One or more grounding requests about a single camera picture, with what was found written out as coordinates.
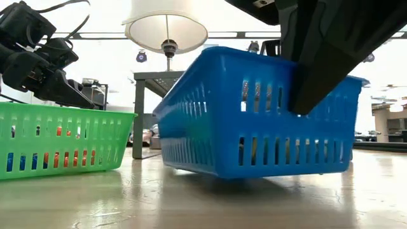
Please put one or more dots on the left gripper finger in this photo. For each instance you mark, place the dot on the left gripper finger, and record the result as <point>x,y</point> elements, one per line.
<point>76,85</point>
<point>63,92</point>

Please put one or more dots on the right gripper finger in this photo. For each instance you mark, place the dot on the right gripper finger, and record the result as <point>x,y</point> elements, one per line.
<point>318,79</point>

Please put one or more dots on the green plastic basket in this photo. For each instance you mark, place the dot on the green plastic basket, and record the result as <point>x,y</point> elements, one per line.
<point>63,143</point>

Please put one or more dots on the blue plastic basket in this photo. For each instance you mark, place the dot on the blue plastic basket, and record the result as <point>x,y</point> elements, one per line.
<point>222,127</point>

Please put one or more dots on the grey background equipment cart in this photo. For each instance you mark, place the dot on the grey background equipment cart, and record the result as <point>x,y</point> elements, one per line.
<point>93,92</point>

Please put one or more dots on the small dark ceiling fixture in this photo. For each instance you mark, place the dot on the small dark ceiling fixture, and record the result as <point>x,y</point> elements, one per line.
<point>370,58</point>
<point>141,56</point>

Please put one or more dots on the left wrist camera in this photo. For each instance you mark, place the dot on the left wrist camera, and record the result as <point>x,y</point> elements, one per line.
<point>22,23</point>

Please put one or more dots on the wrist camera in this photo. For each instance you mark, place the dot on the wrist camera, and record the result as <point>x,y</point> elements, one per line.
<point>22,23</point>
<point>251,11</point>

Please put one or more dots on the black aluminium table frame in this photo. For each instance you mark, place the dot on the black aluminium table frame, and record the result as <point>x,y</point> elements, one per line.
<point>378,146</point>

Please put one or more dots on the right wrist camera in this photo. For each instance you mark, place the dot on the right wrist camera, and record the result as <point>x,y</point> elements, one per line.
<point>251,11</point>

